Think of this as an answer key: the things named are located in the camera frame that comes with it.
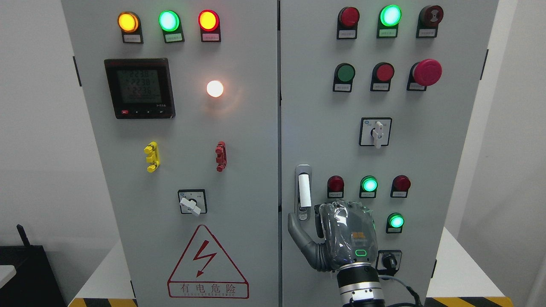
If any red lit indicator lamp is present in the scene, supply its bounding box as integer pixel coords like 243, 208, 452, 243
197, 9, 221, 43

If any black rotary knob switch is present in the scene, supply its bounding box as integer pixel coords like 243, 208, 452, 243
375, 249, 402, 276

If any green push button upper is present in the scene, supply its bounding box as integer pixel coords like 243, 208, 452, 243
333, 63, 356, 93

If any silver door lock handle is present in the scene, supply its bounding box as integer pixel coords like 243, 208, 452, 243
294, 165, 312, 221

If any green indicator lamp top right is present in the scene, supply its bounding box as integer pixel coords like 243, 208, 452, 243
377, 4, 402, 39

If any red push button upper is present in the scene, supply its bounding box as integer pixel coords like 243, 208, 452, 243
370, 62, 395, 92

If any grey cabinet door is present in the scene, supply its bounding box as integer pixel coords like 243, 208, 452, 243
61, 0, 279, 307
279, 0, 499, 307

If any green indicator lamp middle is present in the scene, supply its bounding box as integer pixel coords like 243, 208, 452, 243
359, 175, 378, 199

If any dark red buzzer lamp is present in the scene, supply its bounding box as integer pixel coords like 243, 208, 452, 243
416, 5, 444, 38

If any green lit push button lower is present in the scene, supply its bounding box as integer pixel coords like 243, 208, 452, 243
386, 212, 404, 234

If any red electric warning sticker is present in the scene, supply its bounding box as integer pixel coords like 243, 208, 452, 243
167, 225, 250, 299

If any red terminal connector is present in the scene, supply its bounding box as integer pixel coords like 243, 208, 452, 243
215, 141, 227, 172

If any yellow indicator lamp top left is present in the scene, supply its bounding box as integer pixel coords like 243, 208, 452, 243
117, 11, 144, 43

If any white selector switch left door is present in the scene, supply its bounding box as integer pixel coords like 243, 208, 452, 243
177, 189, 207, 216

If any black digital power meter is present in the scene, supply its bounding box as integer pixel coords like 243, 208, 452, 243
104, 58, 176, 120

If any green indicator lamp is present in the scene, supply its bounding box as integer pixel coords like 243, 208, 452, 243
158, 10, 185, 43
377, 4, 402, 39
359, 175, 378, 199

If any grey left cabinet door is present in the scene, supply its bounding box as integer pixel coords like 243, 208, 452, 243
61, 0, 279, 307

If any red indicator lamp middle right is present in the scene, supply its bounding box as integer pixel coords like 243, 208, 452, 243
390, 175, 411, 198

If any green indicator lamp top left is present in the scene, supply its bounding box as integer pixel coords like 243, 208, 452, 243
158, 10, 185, 43

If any black box with antenna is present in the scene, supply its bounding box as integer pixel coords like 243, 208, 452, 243
0, 225, 66, 307

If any yellow black hazard tape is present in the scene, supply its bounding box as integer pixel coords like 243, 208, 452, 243
68, 297, 514, 307

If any red emergency stop mushroom button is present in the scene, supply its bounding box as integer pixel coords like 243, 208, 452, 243
407, 58, 443, 91

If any white lit indicator lamp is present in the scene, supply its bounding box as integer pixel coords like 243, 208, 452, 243
206, 80, 224, 98

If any red indicator lamp top right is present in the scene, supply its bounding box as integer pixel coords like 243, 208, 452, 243
336, 6, 360, 40

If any white selector switch upper right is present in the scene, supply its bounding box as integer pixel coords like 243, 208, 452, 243
359, 117, 392, 148

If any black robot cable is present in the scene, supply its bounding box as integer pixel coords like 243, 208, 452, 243
378, 274, 425, 307

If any grey right cabinet door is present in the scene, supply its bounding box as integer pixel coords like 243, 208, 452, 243
279, 0, 499, 307

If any yellow terminal connector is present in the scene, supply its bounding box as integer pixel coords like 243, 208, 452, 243
144, 141, 160, 173

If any red indicator lamp middle left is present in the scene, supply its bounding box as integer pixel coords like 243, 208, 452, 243
326, 175, 345, 199

